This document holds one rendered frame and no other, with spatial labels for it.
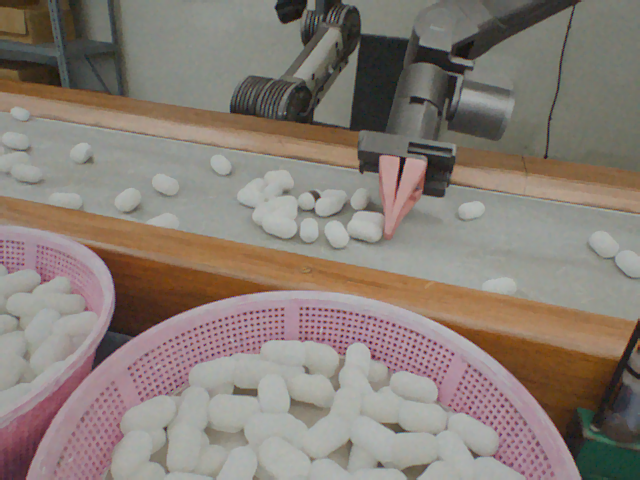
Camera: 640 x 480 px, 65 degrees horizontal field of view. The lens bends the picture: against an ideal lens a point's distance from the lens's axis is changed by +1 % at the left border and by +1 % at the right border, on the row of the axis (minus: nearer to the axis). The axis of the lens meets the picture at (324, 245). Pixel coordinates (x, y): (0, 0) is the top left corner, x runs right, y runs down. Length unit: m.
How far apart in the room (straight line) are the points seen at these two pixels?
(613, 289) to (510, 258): 0.09
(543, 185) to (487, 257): 0.22
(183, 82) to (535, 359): 2.80
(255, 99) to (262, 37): 1.81
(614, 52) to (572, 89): 0.21
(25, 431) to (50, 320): 0.10
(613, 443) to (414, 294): 0.16
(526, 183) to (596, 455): 0.40
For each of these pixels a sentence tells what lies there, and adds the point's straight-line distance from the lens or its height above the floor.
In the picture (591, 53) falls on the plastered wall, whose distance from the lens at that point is 2.63.
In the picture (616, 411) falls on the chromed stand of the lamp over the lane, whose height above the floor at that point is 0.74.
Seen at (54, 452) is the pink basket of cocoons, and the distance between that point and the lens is 0.30.
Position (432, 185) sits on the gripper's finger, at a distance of 0.55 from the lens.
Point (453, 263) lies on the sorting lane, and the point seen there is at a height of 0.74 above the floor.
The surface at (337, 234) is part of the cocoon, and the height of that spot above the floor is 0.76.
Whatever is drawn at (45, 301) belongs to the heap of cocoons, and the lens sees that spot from 0.44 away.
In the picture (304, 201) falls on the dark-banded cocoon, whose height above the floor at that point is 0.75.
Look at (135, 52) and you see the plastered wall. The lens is 3.19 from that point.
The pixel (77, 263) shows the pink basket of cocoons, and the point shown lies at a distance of 0.46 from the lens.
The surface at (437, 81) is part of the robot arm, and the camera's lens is 0.59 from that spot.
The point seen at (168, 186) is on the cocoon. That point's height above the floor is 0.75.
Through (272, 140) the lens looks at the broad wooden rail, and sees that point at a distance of 0.76.
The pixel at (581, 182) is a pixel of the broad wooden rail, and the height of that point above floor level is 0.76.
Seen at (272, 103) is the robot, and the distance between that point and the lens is 0.98.
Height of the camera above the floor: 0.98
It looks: 28 degrees down
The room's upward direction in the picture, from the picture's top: 5 degrees clockwise
